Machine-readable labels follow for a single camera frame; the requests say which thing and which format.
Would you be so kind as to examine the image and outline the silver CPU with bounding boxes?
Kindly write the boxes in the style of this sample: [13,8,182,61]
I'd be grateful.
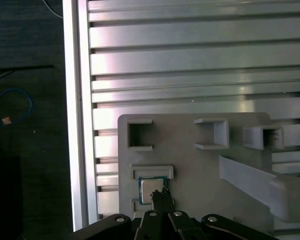
[137,176,166,206]

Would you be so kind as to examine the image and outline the blue cable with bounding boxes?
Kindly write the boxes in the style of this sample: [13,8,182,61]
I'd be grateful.
[0,88,33,132]

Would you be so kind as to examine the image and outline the grey plastic parts rack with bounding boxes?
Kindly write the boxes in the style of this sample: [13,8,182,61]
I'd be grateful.
[117,112,300,233]

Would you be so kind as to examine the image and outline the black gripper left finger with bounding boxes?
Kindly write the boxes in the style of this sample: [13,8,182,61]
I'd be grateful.
[74,191,164,240]

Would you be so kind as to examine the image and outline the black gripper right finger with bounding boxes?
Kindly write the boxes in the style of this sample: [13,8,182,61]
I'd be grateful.
[162,189,276,240]

